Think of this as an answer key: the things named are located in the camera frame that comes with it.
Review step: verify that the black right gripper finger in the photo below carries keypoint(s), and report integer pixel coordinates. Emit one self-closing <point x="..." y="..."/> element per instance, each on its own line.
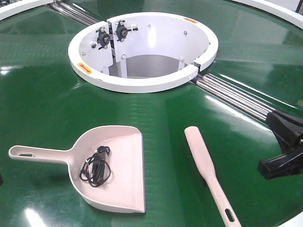
<point x="287" y="129"/>
<point x="282" y="165"/>

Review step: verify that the pink handled brush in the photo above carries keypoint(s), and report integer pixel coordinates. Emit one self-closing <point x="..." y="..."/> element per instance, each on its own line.
<point x="206" y="168"/>

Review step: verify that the pink plastic dustpan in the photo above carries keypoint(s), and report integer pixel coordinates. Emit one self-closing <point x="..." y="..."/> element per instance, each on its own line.
<point x="124" y="191"/>

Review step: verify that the steel rollers near right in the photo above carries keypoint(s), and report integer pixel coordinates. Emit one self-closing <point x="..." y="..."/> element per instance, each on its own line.
<point x="244" y="100"/>

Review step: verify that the steel rollers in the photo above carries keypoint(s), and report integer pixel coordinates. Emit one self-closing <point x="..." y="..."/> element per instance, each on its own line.
<point x="244" y="100"/>
<point x="72" y="12"/>

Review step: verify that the white outer rim right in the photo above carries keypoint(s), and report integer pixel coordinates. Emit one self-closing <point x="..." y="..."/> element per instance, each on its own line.
<point x="288" y="10"/>

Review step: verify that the white rim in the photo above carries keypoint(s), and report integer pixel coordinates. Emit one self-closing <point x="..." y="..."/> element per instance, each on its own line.
<point x="288" y="10"/>
<point x="20" y="6"/>

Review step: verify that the orange arrow sticker back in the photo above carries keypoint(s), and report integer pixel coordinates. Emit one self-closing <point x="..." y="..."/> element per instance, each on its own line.
<point x="190" y="20"/>

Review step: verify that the orange arrow sticker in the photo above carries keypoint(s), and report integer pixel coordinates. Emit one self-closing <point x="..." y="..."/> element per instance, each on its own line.
<point x="85" y="68"/>
<point x="190" y="20"/>

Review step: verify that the right black bearing block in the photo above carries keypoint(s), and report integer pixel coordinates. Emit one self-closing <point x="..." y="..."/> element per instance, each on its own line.
<point x="122" y="31"/>

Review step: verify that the black bearing block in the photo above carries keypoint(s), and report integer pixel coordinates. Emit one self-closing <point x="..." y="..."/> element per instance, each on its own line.
<point x="122" y="31"/>
<point x="103" y="38"/>

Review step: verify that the left black bearing block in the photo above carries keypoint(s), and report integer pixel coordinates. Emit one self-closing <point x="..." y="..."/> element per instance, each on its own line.
<point x="103" y="38"/>

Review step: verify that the orange arrow sticker front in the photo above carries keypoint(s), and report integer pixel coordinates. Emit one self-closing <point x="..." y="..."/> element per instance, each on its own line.
<point x="85" y="68"/>

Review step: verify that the steel rollers far left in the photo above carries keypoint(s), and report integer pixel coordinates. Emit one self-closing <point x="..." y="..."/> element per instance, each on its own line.
<point x="72" y="12"/>

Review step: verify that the white outer rim left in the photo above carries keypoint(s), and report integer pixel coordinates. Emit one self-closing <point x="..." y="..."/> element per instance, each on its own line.
<point x="20" y="6"/>

